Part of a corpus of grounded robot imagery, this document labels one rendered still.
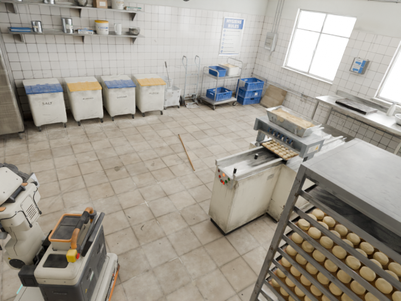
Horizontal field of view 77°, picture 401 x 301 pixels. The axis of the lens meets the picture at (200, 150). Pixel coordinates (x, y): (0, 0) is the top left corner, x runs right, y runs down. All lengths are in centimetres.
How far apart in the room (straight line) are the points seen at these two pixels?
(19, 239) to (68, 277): 44
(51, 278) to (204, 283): 139
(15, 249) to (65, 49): 409
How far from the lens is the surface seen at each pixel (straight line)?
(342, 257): 124
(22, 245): 211
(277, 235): 129
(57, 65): 561
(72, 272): 189
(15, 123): 495
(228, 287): 276
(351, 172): 113
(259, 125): 316
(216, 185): 282
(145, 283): 272
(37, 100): 507
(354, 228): 110
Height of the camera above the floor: 233
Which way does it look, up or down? 31 degrees down
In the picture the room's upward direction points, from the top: 7 degrees clockwise
